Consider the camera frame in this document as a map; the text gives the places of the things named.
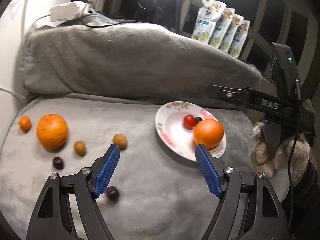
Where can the refill pouch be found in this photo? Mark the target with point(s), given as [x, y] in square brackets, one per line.
[208, 16]
[221, 27]
[239, 39]
[228, 37]

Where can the black tripod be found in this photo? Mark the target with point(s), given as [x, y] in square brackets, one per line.
[175, 6]

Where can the floral white plate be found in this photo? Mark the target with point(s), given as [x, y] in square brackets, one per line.
[170, 128]

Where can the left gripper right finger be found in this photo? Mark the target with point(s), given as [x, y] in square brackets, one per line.
[264, 217]

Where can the rough large tangerine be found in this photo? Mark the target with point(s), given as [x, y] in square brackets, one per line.
[52, 131]

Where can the small mandarin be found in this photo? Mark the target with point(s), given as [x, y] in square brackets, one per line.
[25, 124]

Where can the grey back cushion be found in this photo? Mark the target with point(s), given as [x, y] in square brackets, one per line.
[138, 61]

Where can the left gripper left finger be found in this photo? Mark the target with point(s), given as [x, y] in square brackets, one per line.
[52, 216]

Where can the red cherry tomato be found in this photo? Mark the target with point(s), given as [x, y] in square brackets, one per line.
[189, 121]

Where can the smooth large orange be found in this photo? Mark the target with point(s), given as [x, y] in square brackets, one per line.
[208, 132]

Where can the white power strip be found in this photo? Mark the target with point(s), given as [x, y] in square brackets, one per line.
[68, 11]

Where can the dark plum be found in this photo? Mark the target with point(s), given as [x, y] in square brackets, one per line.
[112, 193]
[58, 163]
[198, 119]

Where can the gloved right hand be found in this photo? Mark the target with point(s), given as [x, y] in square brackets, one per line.
[292, 156]

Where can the brown longan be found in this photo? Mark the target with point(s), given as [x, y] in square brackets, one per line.
[120, 140]
[80, 148]

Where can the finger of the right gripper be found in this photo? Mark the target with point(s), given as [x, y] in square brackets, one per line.
[234, 96]

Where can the black tracking camera right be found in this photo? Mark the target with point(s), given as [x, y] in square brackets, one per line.
[285, 73]

